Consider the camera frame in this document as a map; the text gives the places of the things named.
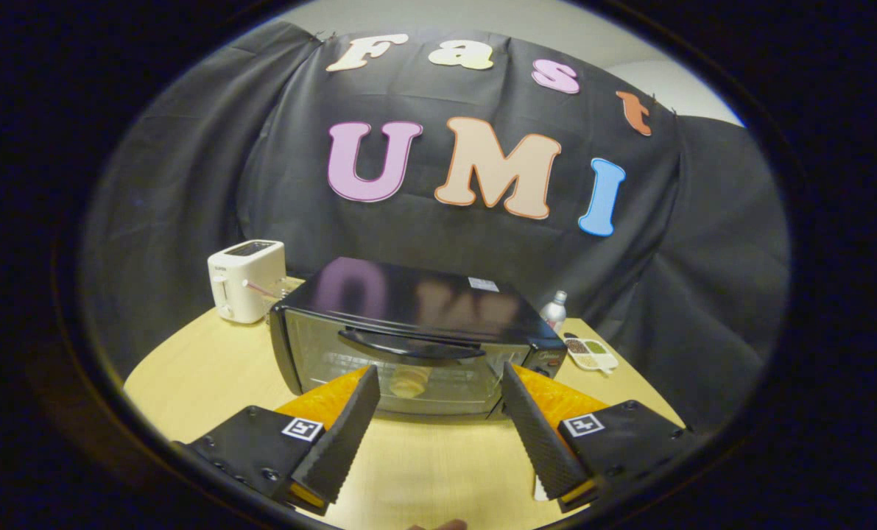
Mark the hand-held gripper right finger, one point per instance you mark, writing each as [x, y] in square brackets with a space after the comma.
[537, 434]

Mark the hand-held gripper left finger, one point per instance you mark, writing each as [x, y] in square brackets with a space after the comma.
[342, 438]

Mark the ridged bread roll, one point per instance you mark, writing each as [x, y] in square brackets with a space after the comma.
[410, 383]

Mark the black toaster oven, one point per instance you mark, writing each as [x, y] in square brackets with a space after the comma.
[409, 302]

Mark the white pop-up toaster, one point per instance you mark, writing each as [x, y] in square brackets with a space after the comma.
[250, 283]

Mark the white divided condiment dish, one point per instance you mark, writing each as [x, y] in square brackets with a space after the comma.
[591, 355]

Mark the small drink bottle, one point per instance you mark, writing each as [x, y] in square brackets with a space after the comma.
[554, 313]

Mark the black backdrop cloth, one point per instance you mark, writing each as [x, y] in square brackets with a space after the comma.
[276, 169]

